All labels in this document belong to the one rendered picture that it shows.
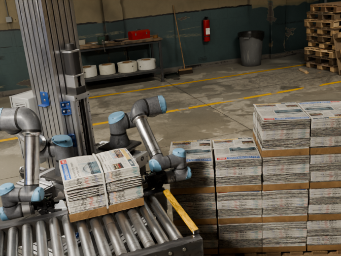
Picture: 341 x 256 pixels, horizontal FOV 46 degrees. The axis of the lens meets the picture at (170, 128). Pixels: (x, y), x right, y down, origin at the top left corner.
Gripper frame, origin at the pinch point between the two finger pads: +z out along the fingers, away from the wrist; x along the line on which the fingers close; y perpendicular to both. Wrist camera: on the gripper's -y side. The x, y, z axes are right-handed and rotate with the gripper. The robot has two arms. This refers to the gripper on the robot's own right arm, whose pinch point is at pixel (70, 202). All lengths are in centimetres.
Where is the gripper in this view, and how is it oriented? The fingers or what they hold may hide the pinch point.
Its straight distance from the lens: 230.3
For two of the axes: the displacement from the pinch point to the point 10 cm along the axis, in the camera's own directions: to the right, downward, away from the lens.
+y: -0.7, -9.4, -3.3
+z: 9.4, -1.7, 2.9
